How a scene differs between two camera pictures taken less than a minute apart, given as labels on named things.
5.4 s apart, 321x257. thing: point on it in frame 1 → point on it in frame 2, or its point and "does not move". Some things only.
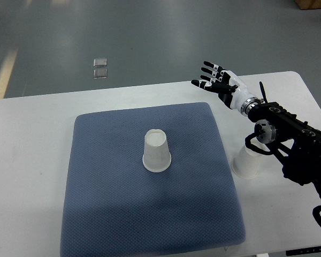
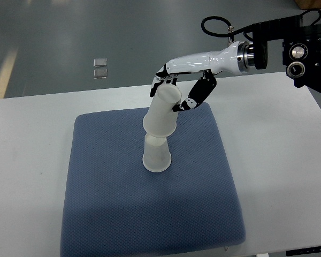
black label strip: (312, 249) does not move
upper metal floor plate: (100, 62) does not move
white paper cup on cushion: (157, 155) does not move
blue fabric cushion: (147, 180) does not move
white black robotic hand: (231, 90) → (236, 58)
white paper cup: (245, 164) → (161, 120)
